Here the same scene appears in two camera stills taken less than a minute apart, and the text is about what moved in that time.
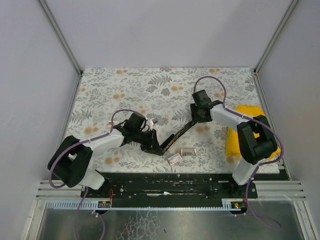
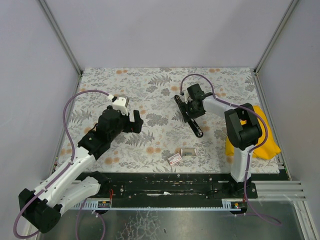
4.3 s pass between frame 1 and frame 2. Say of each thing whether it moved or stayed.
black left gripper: moved
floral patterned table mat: stayed
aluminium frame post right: stayed
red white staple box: stayed
